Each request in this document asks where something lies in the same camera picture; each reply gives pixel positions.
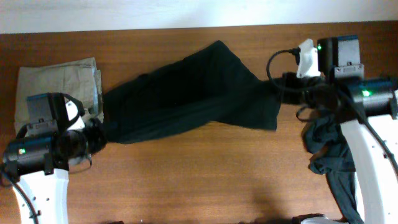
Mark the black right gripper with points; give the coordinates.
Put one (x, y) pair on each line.
(289, 79)

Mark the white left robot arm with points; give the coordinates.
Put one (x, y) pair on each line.
(37, 163)

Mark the folded khaki shorts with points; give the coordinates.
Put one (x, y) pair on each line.
(80, 79)

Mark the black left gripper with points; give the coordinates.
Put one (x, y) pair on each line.
(100, 139)

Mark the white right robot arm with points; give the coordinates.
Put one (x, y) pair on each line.
(353, 134)

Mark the black shorts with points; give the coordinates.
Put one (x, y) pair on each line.
(210, 85)

